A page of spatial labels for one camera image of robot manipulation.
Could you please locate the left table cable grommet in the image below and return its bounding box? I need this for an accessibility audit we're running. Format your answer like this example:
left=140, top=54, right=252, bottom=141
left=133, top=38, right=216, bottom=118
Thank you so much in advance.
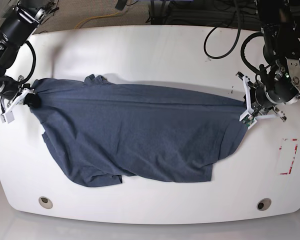
left=38, top=196, right=53, bottom=210

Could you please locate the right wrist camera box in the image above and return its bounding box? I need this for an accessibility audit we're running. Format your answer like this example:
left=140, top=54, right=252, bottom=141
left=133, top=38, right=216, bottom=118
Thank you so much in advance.
left=0, top=111, right=15, bottom=124

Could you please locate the yellow cable on floor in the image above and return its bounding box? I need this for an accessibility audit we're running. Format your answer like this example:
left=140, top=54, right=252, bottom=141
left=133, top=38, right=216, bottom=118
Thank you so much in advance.
left=76, top=9, right=121, bottom=29

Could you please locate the table cable grommet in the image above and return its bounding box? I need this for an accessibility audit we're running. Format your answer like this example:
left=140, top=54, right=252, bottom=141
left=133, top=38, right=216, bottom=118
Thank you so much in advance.
left=38, top=196, right=53, bottom=210
left=256, top=198, right=272, bottom=211

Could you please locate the right table cable grommet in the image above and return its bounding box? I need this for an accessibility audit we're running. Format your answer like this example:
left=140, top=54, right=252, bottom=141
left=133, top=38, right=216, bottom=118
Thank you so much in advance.
left=256, top=198, right=272, bottom=211

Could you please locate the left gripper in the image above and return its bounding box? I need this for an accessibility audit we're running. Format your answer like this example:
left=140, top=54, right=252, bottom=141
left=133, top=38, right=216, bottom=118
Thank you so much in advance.
left=236, top=71, right=287, bottom=122

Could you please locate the red tape rectangle marking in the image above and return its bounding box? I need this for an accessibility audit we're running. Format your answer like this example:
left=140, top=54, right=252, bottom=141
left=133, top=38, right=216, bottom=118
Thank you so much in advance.
left=276, top=138, right=299, bottom=175

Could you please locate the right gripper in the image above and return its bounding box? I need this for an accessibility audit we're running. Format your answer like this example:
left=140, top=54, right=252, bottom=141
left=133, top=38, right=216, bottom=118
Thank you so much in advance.
left=0, top=83, right=42, bottom=114

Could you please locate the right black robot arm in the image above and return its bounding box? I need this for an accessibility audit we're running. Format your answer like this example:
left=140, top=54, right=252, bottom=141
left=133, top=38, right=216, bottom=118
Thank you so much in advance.
left=0, top=0, right=58, bottom=114

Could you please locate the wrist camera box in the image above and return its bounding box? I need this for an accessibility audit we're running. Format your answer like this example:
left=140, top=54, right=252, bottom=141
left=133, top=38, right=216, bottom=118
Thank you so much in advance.
left=0, top=111, right=15, bottom=124
left=239, top=113, right=257, bottom=130

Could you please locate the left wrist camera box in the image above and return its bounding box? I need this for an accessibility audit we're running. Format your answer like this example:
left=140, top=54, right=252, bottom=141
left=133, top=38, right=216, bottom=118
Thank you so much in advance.
left=239, top=113, right=257, bottom=130

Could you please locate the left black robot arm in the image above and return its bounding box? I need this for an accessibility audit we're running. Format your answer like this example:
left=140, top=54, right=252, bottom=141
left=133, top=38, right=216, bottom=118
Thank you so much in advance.
left=237, top=0, right=300, bottom=127

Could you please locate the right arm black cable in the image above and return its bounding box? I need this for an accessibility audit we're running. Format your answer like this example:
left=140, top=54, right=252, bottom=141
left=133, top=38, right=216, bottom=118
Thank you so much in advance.
left=0, top=39, right=37, bottom=98

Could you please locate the dark blue T-shirt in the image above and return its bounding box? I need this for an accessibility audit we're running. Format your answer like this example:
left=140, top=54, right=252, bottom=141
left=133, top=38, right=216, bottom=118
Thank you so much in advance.
left=31, top=75, right=248, bottom=188

